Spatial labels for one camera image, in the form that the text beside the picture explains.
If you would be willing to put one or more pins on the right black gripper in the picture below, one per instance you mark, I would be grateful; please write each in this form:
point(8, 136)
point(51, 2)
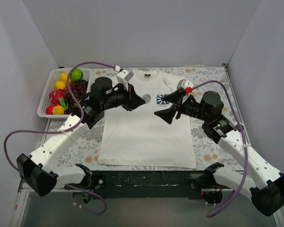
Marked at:
point(178, 104)

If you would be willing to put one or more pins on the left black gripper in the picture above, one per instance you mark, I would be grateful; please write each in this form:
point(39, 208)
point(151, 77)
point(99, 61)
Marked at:
point(128, 97)

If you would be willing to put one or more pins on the round blue yellow brooch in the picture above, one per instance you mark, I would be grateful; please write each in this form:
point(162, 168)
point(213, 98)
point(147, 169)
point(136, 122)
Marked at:
point(146, 98)

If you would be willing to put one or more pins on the white t-shirt with flower print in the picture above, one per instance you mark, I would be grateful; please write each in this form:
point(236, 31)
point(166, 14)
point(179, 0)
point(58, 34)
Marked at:
point(139, 138)

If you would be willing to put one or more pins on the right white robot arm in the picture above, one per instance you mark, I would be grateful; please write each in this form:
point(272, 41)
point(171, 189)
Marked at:
point(217, 127)

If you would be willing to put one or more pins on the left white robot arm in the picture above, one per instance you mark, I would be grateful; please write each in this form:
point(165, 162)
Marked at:
point(39, 169)

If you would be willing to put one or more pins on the purple toy grape bunch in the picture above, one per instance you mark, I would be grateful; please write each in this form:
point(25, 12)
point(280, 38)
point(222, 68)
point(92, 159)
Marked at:
point(78, 89)

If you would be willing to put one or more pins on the green toy watermelon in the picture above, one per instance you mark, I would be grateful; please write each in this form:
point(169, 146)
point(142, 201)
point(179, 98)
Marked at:
point(77, 75)

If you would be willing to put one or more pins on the yellow toy lemon upper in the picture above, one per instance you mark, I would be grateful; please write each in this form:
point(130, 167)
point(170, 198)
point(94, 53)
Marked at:
point(63, 77)

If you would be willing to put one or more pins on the yellow toy lemon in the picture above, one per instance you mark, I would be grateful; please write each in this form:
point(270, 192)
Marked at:
point(60, 85)
point(63, 77)

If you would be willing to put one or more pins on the yellow toy lemon lower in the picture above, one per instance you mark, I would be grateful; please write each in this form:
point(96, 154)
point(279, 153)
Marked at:
point(60, 85)

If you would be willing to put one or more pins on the red toy dragon fruit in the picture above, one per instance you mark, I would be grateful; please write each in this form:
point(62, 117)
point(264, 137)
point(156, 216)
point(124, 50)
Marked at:
point(57, 96)

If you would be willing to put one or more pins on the red yellow toy mango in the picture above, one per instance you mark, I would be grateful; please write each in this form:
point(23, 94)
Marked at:
point(55, 110)

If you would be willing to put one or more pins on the white plastic fruit basket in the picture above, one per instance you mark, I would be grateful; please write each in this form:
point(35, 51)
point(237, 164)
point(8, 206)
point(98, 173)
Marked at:
point(50, 86)

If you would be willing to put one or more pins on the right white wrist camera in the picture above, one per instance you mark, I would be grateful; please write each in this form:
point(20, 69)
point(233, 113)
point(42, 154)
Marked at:
point(185, 88)

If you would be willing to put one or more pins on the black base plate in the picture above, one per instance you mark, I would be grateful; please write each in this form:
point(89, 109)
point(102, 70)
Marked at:
point(153, 184)

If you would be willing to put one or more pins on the aluminium frame rail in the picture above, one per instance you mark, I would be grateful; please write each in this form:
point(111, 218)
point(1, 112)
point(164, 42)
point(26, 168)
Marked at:
point(23, 186)

